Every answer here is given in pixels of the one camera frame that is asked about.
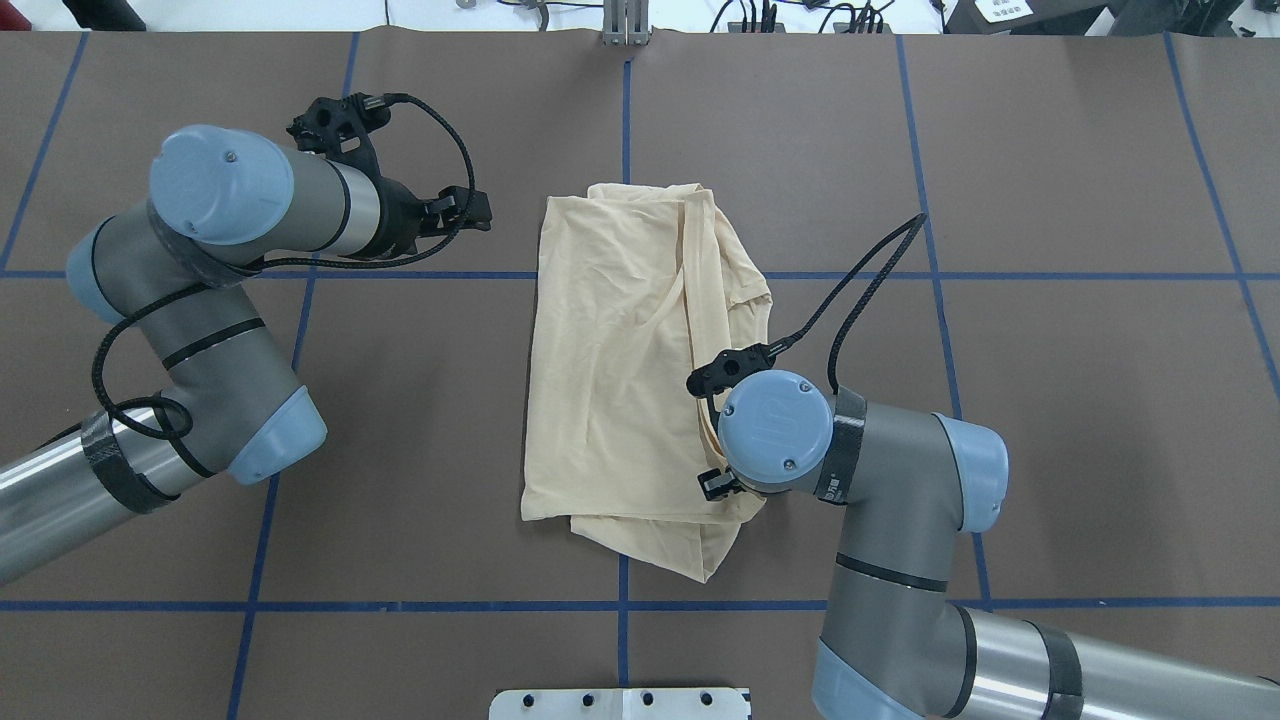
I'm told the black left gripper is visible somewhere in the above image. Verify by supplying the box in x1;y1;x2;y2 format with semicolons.
285;94;493;259

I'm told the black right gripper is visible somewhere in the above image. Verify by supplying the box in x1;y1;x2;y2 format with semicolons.
686;345;781;501

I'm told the beige long-sleeve printed shirt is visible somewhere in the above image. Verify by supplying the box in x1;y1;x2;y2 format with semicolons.
520;183;773;583

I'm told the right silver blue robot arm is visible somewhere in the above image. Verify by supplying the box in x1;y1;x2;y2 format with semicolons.
686;341;1279;719

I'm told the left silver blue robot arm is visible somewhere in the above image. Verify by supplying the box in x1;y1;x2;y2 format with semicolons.
1;94;493;583

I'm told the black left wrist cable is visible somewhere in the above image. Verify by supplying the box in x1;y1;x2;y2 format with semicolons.
90;94;479;441

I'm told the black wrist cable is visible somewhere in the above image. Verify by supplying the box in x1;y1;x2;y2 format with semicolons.
90;94;479;441
771;211;929;396

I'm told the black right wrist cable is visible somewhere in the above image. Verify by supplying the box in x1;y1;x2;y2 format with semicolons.
771;211;929;396

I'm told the aluminium frame post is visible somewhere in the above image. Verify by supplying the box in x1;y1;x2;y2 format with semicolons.
600;0;652;47

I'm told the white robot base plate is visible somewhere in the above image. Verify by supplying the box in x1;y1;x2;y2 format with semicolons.
488;687;753;719

